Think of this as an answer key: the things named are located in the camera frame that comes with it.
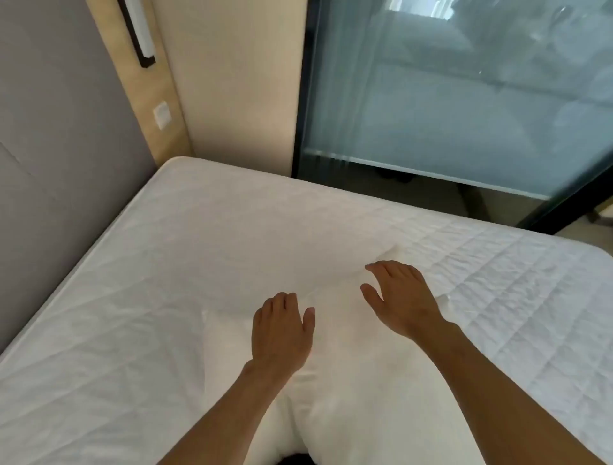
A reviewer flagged person's left hand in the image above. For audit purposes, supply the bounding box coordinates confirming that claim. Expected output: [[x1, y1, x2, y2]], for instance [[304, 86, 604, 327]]
[[244, 292, 317, 380]]

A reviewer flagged person's left forearm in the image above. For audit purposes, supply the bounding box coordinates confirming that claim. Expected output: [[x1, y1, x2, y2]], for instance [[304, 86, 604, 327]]
[[157, 362, 309, 465]]

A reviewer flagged white pillow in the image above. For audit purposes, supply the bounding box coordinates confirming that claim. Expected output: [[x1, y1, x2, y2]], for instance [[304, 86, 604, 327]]
[[200, 244, 484, 465]]

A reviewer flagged grey upholstered headboard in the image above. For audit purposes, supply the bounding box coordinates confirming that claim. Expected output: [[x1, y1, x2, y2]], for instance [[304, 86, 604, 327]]
[[0, 0, 160, 356]]

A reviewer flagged person's right hand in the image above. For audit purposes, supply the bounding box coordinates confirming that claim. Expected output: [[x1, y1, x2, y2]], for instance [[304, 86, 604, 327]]
[[359, 261, 457, 341]]

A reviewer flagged black framed frosted glass partition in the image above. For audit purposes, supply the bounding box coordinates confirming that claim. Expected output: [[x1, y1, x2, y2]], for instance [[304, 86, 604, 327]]
[[291, 0, 613, 236]]

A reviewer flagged person's right forearm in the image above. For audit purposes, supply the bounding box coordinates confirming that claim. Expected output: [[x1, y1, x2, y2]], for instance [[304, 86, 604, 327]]
[[407, 320, 609, 465]]

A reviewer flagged light wooden wall panel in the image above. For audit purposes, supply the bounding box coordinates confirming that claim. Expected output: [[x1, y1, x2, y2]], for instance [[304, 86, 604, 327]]
[[85, 0, 194, 169]]

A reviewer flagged white quilted mattress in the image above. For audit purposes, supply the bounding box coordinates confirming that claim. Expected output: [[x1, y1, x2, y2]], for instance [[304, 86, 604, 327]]
[[0, 156, 613, 465]]

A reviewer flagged black framed wall lamp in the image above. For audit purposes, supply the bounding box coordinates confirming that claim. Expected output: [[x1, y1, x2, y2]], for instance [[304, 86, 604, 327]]
[[117, 0, 157, 68]]

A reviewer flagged white wall switch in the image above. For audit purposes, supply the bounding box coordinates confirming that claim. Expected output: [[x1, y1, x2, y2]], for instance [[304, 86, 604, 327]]
[[152, 100, 172, 130]]

